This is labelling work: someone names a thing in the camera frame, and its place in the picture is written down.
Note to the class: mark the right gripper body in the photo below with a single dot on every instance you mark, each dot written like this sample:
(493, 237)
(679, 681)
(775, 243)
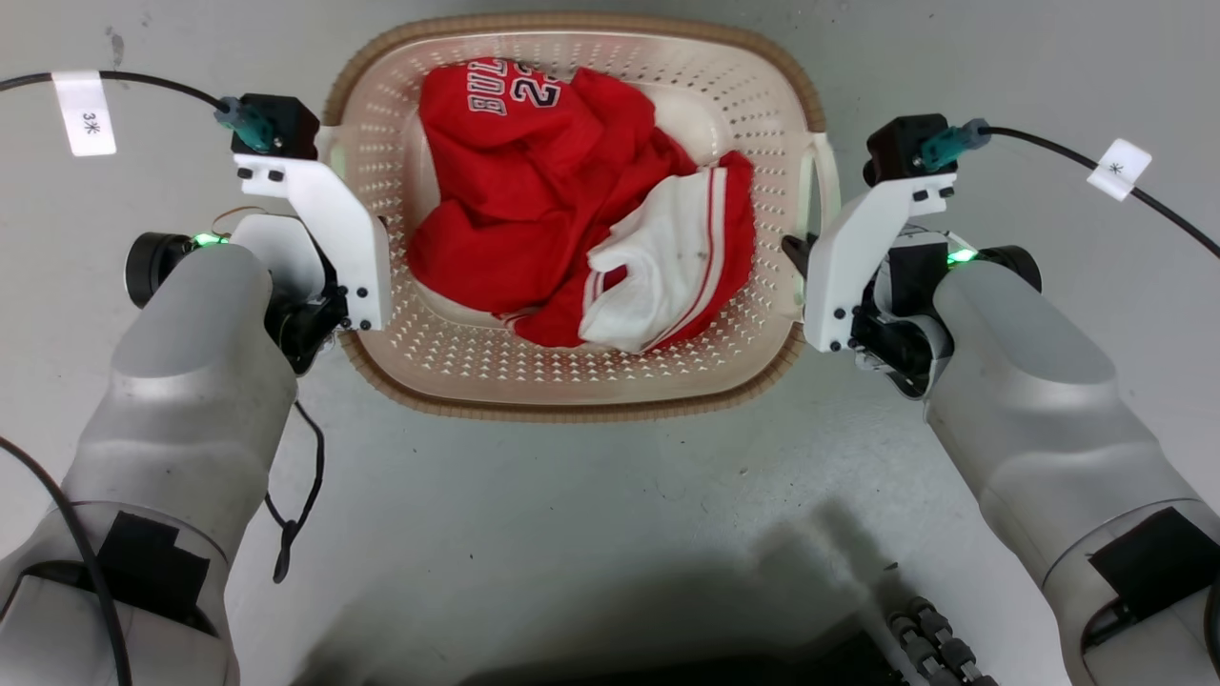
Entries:
(901, 329)

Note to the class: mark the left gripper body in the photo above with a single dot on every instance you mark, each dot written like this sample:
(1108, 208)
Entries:
(303, 329)

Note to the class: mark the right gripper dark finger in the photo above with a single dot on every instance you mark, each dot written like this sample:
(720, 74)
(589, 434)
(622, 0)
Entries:
(797, 255)

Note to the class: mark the beige laundry basket brown rim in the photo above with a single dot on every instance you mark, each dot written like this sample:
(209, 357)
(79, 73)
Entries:
(572, 367)

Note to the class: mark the robot right arm grey white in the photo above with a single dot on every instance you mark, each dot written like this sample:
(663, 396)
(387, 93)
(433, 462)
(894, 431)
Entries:
(1039, 410)

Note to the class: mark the dark robot base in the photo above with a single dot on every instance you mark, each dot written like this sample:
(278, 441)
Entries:
(686, 667)

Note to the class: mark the robot left arm grey white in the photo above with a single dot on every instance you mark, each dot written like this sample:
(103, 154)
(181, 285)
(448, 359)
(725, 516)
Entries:
(186, 400)

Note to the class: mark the white garment with red stripes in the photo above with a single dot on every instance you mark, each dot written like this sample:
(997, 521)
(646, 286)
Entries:
(667, 257)

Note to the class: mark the red basketball jersey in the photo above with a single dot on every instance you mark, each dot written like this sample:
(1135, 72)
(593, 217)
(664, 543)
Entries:
(519, 181)

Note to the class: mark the right white camera bracket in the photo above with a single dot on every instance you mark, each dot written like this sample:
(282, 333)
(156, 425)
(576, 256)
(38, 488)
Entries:
(858, 262)

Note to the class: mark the white camera bracket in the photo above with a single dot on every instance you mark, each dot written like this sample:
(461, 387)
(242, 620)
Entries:
(338, 233)
(858, 262)

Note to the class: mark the left white camera bracket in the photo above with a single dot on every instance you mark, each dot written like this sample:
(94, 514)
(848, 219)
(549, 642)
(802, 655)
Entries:
(338, 233)

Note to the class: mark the right black wrist camera box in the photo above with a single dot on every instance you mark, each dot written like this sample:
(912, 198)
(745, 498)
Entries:
(901, 148)

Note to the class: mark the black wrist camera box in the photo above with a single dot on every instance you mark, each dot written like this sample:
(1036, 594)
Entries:
(281, 124)
(901, 148)

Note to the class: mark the left black wrist camera box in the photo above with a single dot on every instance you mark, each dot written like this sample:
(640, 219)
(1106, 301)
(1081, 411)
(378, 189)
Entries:
(281, 124)

